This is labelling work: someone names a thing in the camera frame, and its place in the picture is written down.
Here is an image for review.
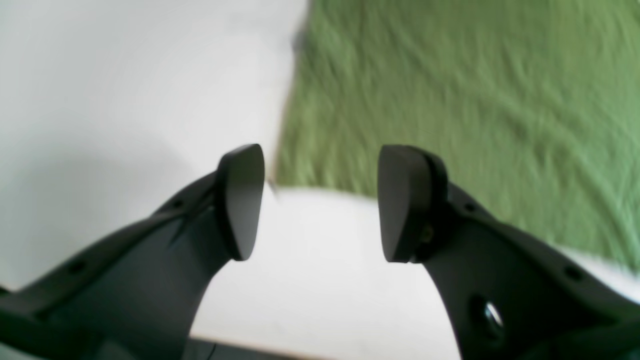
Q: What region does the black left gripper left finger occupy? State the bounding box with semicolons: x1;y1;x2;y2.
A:
0;144;265;360

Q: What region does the olive green T-shirt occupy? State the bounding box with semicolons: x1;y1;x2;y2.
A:
274;0;640;273

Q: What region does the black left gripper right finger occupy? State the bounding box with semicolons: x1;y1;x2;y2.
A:
377;145;640;360

